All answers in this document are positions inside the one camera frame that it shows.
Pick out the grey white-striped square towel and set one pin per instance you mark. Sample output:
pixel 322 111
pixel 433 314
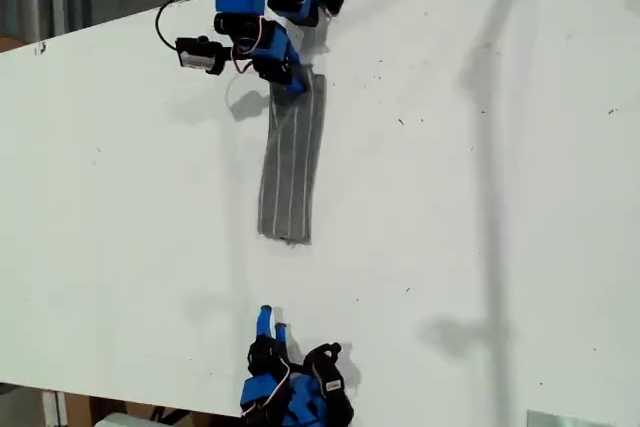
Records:
pixel 292 172

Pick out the white plastic box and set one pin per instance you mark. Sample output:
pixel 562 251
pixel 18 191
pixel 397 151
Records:
pixel 120 421

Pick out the white table leg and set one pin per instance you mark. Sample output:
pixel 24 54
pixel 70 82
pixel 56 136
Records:
pixel 52 409

